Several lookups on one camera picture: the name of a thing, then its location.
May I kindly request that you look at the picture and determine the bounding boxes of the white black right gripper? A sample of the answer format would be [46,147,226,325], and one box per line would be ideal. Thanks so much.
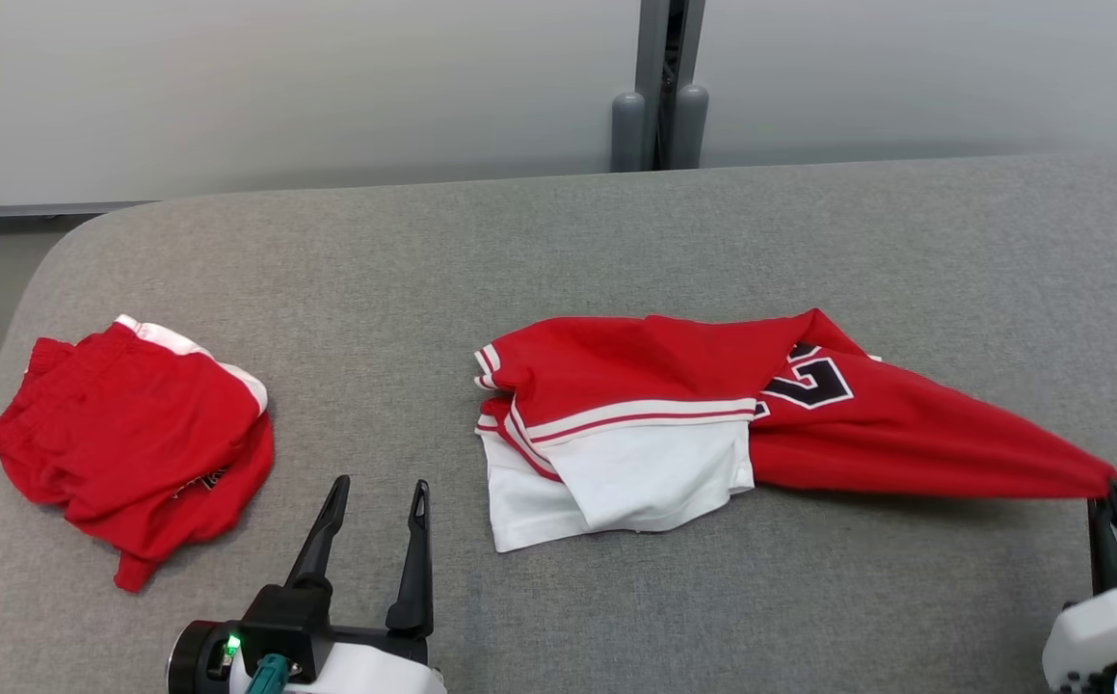
[1043,479,1117,694]

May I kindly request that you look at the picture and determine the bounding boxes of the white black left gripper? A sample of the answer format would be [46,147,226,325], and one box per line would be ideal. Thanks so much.
[230,474,448,694]

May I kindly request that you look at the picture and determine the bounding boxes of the red shorts with white stripe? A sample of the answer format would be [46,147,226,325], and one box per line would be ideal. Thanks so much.
[0,314,276,593]

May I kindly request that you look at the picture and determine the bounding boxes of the red jersey with number print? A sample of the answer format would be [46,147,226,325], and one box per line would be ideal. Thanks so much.
[474,308,1117,554]

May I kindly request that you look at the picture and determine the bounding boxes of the grey fabric sofa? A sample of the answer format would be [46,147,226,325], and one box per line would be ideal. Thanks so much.
[0,154,1117,694]

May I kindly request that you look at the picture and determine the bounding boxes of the teal plug black left cable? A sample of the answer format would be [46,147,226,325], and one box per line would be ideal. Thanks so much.
[245,654,295,694]

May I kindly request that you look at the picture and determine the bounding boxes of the grey wall baseboard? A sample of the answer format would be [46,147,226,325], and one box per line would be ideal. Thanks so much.
[0,200,154,223]

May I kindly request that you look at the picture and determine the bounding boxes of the grey cylinder post foot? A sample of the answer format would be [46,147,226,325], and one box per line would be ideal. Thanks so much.
[669,84,709,170]
[612,92,647,173]

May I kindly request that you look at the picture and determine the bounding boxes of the grey partition post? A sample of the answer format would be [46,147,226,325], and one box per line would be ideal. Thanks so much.
[635,0,706,170]

